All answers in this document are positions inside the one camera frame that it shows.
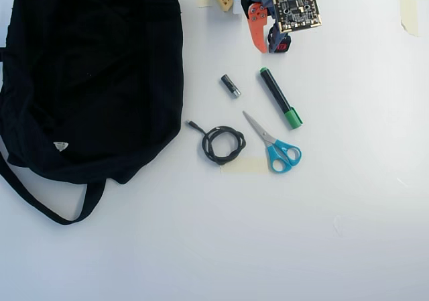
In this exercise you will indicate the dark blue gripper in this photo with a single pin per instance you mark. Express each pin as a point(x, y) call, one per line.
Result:
point(257, 23)

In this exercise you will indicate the black fabric bag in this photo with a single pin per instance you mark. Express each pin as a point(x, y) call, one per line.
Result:
point(83, 79)

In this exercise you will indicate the black marker with green cap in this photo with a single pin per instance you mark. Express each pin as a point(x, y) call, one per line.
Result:
point(278, 93)

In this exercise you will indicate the black AA battery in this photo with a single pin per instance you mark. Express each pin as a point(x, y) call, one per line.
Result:
point(230, 86)

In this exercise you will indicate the wide beige masking tape strip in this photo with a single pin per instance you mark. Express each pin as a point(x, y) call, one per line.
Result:
point(244, 165)

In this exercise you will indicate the torn beige masking tape strip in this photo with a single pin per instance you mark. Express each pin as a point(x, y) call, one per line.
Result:
point(409, 16)

